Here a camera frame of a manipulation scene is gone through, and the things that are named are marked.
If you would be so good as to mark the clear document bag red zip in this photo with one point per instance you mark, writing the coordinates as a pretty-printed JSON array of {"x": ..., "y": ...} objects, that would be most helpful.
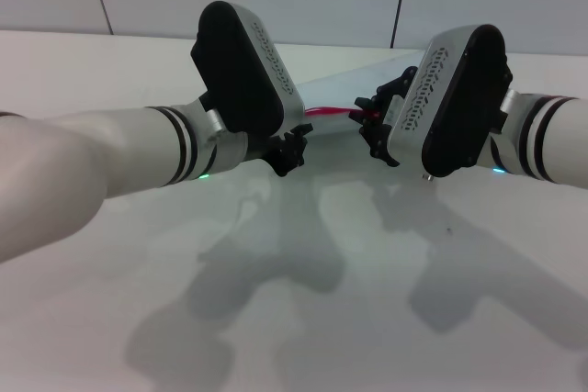
[{"x": 340, "y": 89}]

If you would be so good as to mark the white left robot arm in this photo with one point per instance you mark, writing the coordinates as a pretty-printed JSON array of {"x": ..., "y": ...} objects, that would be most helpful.
[{"x": 92, "y": 153}]

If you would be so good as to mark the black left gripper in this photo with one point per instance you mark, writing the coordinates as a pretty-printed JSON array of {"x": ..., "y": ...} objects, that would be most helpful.
[{"x": 271, "y": 146}]

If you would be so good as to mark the silver metal connector plug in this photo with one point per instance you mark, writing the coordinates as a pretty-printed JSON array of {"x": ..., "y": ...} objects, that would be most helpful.
[{"x": 428, "y": 176}]

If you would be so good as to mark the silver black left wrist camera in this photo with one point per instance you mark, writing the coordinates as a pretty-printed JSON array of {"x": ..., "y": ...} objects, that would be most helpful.
[{"x": 239, "y": 66}]

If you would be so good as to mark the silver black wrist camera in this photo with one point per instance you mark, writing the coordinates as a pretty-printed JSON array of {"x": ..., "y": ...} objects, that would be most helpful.
[
  {"x": 239, "y": 66},
  {"x": 455, "y": 103}
]

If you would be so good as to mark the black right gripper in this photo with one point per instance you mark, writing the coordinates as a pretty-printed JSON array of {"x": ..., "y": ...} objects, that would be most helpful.
[{"x": 393, "y": 112}]

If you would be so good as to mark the light blue paper sheets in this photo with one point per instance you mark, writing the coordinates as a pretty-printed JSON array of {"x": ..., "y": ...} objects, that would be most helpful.
[{"x": 363, "y": 77}]

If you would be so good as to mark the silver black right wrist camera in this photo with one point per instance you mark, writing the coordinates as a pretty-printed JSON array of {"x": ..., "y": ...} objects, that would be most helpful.
[{"x": 455, "y": 103}]

